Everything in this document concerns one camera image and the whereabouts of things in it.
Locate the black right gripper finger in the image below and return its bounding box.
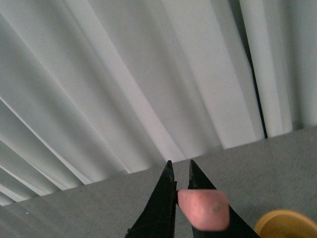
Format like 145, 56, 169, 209
125, 161, 177, 238

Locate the pink chopstick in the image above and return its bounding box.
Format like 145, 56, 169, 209
177, 189, 230, 232

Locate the wooden cylindrical chopstick holder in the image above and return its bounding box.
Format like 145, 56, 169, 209
254, 209, 317, 238

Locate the white pleated curtain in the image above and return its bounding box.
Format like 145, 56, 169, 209
0, 0, 317, 206

